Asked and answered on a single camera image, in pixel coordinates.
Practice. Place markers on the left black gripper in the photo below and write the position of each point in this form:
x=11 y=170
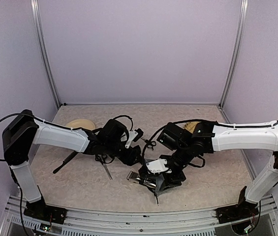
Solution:
x=129 y=159

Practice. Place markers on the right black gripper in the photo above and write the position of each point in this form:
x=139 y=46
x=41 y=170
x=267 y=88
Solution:
x=174 y=180

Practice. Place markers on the silver black hair clipper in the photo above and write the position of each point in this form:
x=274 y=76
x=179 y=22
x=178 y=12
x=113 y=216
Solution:
x=135 y=178

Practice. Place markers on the black scissors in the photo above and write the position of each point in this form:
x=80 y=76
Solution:
x=149 y=144
x=105 y=159

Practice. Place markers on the grey zip pouch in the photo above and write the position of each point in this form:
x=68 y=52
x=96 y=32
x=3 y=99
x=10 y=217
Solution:
x=160 y=181

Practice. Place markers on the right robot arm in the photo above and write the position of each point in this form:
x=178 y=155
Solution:
x=199 y=137

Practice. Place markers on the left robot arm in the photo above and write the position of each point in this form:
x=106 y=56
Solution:
x=113 y=140

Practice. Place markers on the woven bamboo tray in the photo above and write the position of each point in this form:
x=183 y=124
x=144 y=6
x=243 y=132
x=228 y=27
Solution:
x=190 y=126

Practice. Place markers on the beige round plate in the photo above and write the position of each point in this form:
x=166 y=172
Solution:
x=81 y=123

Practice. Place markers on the black comb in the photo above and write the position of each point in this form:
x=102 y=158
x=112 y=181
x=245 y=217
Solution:
x=68 y=159

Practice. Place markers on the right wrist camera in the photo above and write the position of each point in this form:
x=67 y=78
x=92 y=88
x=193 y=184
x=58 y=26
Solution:
x=158 y=166

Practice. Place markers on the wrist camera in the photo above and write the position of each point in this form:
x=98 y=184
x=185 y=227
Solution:
x=158 y=166
x=133 y=136

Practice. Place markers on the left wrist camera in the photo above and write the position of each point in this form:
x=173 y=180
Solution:
x=133 y=136

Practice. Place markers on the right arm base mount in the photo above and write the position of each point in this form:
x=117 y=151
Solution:
x=241 y=210

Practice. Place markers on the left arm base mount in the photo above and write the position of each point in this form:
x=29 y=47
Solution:
x=38 y=209

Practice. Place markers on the aluminium front rail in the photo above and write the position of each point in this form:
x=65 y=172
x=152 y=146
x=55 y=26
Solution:
x=79 y=222

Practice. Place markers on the right aluminium frame post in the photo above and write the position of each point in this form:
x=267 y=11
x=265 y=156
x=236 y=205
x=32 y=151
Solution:
x=235 y=53

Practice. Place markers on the aluminium frame post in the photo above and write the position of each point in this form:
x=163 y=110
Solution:
x=235 y=53
x=43 y=51

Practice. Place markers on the left aluminium frame post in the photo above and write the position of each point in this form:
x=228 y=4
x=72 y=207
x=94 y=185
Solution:
x=43 y=51

